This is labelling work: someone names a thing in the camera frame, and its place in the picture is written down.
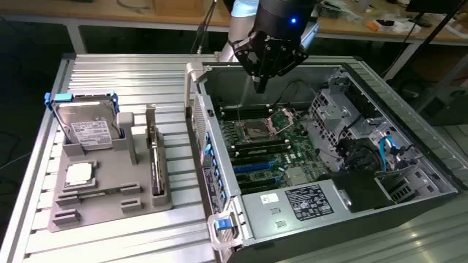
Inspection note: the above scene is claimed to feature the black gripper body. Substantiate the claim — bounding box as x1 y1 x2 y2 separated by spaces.
254 0 323 75

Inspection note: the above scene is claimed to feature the graphics card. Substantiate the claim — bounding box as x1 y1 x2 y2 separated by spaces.
146 103 170 197

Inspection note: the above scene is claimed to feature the clear plastic bag pile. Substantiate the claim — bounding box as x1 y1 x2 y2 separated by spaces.
322 0 366 22

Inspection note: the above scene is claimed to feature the black RAM slot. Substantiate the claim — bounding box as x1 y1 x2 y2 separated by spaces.
220 108 275 113
222 111 275 117
219 105 274 110
222 115 276 121
230 139 288 147

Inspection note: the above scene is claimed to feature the metal socket cover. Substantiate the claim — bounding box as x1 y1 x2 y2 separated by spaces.
268 108 296 135

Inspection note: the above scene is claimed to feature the tall silver disk bay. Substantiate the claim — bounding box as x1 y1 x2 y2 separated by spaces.
308 72 367 138

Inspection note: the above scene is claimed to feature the CPU socket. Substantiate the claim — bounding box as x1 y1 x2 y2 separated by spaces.
240 120 274 143

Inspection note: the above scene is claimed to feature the white packaging box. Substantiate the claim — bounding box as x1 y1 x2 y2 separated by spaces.
379 18 422 34

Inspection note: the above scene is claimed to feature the black RAM stick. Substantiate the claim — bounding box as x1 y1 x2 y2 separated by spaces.
232 142 291 157

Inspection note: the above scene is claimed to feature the green motherboard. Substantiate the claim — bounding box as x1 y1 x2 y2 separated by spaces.
219 105 330 192

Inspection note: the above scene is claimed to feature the black monitor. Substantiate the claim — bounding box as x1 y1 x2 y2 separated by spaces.
404 0 451 27

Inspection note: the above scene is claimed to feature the long black expansion slot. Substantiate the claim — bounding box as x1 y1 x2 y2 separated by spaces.
234 155 275 165

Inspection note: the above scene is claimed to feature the blue expansion slot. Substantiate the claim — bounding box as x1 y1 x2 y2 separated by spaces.
232 161 275 173

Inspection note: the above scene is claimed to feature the black slanted pole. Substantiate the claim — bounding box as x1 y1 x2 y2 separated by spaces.
382 0 464 80

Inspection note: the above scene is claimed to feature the silver chipset heatsink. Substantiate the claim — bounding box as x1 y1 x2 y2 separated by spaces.
286 168 308 185

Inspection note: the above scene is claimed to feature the hard disk in blue caddy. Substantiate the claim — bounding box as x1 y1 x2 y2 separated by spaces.
43 92 124 151

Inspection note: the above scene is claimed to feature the black plastic shroud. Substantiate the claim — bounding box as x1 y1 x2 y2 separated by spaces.
318 171 398 214

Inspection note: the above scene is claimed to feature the low silver disk bay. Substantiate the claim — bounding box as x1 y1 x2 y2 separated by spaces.
375 164 431 204

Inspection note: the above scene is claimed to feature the grey parts rack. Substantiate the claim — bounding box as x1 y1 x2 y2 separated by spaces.
48 111 172 233

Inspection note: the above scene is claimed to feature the silver power supply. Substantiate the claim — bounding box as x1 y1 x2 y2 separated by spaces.
239 182 354 239

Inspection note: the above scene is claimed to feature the blue case latch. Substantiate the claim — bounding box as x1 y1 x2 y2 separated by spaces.
214 219 232 233

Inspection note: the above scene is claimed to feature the silver CPU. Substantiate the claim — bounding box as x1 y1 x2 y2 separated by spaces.
64 163 95 187

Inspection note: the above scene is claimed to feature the green RAM stick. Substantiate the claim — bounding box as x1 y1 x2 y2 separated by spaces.
79 188 120 198

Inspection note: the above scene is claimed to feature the black PC case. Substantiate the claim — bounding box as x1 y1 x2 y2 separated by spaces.
184 61 463 263

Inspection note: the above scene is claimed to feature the black cable with metal plug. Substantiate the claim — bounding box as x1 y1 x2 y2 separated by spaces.
188 0 218 55

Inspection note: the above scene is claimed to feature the wooden desk white frame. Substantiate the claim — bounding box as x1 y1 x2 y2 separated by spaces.
0 0 235 53
314 0 468 80

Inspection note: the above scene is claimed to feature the black wire bundle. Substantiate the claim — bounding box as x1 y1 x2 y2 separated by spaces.
338 138 382 172

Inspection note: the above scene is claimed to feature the blue wire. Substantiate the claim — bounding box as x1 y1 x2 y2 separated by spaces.
379 135 400 172

